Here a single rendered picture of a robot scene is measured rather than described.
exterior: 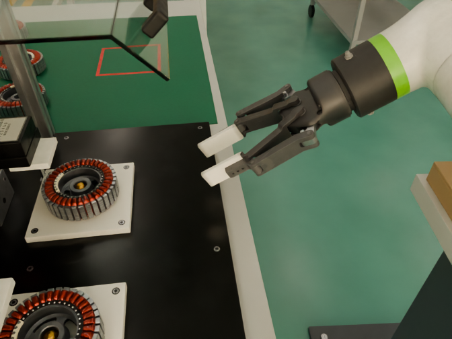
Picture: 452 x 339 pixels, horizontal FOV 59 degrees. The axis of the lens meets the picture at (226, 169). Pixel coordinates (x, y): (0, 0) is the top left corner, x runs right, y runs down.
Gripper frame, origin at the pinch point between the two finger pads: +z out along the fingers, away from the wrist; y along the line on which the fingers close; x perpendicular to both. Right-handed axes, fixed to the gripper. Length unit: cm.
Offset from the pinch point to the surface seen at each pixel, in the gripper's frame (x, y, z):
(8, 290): 15.4, -22.7, 19.1
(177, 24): -6, 76, 8
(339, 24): -109, 204, -57
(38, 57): 15, 50, 37
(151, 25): 21.8, 1.4, -3.3
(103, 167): 7.2, 2.6, 17.2
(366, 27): -117, 196, -71
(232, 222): -8.8, -5.5, 3.7
